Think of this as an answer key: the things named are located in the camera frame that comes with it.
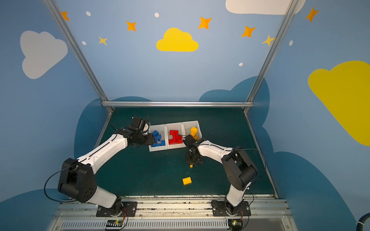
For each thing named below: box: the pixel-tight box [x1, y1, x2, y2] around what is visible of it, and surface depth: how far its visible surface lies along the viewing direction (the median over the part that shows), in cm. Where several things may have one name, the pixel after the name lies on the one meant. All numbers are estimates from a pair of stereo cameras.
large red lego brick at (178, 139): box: [173, 135, 184, 144], surface depth 103 cm
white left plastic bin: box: [148, 123, 168, 153], surface depth 100 cm
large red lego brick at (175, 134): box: [169, 129, 182, 139], surface depth 106 cm
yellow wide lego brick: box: [182, 176, 193, 186], surface depth 85 cm
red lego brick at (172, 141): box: [168, 136, 176, 145], surface depth 102 cm
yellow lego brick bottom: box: [190, 126, 199, 138], surface depth 104 cm
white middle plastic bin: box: [165, 122, 185, 150], surface depth 102 cm
